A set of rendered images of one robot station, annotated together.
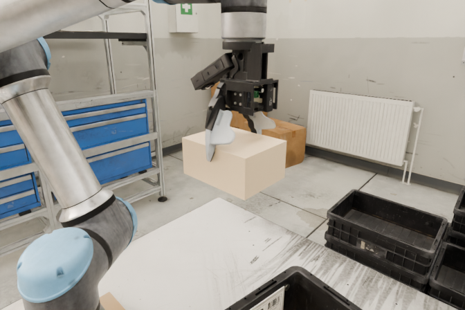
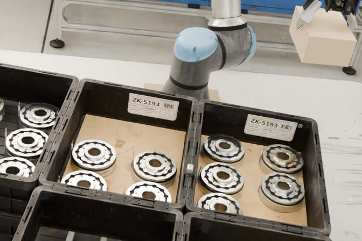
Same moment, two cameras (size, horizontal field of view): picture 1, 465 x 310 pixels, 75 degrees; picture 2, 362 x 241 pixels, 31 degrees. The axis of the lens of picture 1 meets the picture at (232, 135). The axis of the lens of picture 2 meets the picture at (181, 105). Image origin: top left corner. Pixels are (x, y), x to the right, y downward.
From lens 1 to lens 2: 1.18 m
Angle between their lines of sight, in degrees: 38
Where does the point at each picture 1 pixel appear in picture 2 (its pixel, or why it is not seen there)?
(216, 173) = (299, 39)
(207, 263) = not seen: hidden behind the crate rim
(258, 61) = not seen: outside the picture
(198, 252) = (296, 108)
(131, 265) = (243, 86)
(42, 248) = (192, 33)
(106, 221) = (232, 39)
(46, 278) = (187, 49)
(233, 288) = not seen: hidden behind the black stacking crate
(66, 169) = not seen: outside the picture
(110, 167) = not seen: outside the picture
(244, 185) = (304, 52)
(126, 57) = not seen: outside the picture
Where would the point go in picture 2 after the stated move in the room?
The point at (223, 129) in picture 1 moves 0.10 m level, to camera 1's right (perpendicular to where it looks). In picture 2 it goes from (310, 12) to (345, 30)
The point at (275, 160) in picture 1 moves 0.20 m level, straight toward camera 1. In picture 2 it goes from (340, 49) to (284, 68)
